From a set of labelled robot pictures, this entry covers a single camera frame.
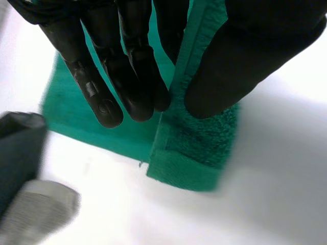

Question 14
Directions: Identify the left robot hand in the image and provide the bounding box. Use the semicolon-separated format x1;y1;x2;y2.
7;0;327;129

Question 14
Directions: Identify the teal towel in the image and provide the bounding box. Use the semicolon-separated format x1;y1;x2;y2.
40;0;241;192

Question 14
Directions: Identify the dark blue cloth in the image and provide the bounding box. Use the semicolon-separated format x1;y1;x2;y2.
0;111;47;217

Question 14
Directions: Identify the grey towel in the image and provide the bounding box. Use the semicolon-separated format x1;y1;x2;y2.
0;179;82;245

